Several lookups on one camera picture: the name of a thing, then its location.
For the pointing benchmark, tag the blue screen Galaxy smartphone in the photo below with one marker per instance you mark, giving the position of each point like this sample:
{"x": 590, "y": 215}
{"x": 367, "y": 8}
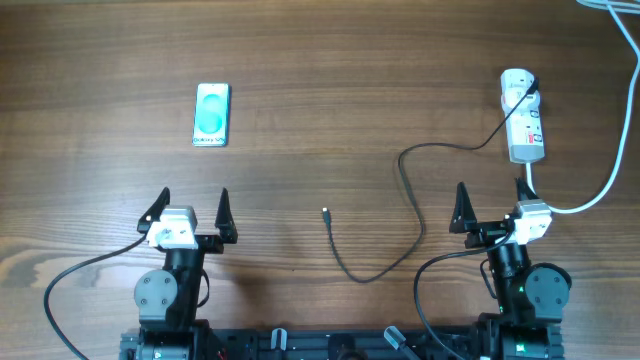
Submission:
{"x": 211, "y": 115}

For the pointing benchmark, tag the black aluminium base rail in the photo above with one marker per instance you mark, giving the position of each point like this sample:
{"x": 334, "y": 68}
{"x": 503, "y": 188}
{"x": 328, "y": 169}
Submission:
{"x": 449, "y": 342}

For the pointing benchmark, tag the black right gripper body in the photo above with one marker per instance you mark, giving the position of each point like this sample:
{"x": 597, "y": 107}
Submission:
{"x": 486, "y": 233}

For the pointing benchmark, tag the white power strip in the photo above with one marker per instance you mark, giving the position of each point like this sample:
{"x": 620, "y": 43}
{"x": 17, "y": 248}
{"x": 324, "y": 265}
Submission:
{"x": 523, "y": 128}

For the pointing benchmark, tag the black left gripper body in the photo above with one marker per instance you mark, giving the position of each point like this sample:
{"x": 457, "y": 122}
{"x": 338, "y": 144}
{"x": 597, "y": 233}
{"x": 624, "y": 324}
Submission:
{"x": 209, "y": 245}

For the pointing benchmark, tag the white charger plug adapter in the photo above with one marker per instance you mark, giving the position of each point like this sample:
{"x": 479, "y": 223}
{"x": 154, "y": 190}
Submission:
{"x": 520, "y": 97}

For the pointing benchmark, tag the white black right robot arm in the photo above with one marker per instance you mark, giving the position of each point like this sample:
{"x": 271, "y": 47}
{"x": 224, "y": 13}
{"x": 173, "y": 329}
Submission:
{"x": 531, "y": 297}

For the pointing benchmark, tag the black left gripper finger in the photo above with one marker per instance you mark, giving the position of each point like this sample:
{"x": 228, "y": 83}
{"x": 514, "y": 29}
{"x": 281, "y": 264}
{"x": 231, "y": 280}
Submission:
{"x": 154, "y": 211}
{"x": 224, "y": 221}

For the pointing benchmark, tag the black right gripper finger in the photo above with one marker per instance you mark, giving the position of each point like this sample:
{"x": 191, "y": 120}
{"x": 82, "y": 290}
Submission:
{"x": 463, "y": 219}
{"x": 524, "y": 192}

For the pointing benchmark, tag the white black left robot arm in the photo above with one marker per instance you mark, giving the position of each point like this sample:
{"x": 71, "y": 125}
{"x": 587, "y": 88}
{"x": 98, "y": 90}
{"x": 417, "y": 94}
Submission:
{"x": 168, "y": 298}

